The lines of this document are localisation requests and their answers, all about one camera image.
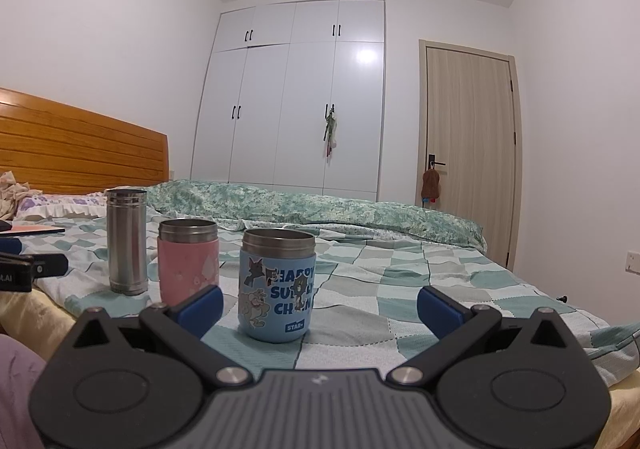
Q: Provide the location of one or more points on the stainless steel tumbler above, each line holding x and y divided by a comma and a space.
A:
127, 244

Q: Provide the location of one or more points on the green floral duvet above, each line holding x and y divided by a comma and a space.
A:
350, 214

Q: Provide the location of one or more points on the beige wooden door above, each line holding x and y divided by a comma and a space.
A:
470, 129

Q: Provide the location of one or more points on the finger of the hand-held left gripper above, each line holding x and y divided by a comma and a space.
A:
47, 264
7, 246

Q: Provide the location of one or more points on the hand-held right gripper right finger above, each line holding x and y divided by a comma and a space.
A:
440, 311

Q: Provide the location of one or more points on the yellow bed sheet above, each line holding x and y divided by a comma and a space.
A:
30, 311

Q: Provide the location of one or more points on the purple floral pillow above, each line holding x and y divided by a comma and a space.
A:
50, 206

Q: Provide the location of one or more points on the pink flat tablet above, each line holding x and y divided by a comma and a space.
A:
30, 229

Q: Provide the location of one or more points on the wooden headboard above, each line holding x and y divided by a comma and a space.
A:
75, 149

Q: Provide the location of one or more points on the checked green white blanket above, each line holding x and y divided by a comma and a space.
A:
400, 269

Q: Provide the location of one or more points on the person's purple clothing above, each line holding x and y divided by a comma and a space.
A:
17, 389

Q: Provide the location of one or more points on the pink cup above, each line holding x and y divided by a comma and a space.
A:
185, 264

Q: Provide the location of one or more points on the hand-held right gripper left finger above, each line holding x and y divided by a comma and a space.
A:
202, 310

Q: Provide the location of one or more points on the blue cartoon print cup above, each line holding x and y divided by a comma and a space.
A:
277, 289

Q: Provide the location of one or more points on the brown hanging pouch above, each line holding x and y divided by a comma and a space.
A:
430, 185

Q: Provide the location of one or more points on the crumpled beige cloth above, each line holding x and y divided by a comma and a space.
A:
12, 194

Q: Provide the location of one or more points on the wall socket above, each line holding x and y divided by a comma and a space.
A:
634, 263

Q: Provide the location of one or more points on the white wardrobe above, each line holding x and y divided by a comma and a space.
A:
280, 119

